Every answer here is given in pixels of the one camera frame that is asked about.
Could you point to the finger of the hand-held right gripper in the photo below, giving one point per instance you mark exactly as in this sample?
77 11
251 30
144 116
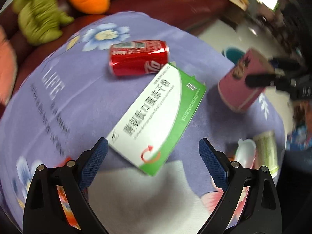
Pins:
260 79
285 63

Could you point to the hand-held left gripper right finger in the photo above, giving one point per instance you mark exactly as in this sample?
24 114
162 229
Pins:
212 162

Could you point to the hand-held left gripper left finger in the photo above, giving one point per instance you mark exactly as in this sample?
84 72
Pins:
93 162

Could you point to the pink paper cup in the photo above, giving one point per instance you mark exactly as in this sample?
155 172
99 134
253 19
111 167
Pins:
235 92

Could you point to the green white medicine box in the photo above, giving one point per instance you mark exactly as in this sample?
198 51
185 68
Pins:
156 112

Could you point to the white plastic wrapper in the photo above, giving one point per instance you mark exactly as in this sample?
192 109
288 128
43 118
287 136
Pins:
245 153

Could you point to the teal round container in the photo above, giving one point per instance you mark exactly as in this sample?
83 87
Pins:
234 54

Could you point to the green yellow packet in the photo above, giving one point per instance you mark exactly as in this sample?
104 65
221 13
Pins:
265 151

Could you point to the purple floral blanket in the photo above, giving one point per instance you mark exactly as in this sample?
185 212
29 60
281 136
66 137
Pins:
73 107

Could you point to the red soda can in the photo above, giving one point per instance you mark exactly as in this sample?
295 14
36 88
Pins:
136 58

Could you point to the pink cushion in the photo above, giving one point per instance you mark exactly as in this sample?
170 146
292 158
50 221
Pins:
7 63

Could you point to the dark red sofa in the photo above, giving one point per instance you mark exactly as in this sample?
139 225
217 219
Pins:
151 4

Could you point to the green plush toy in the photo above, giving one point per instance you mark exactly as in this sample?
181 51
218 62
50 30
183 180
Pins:
39 17

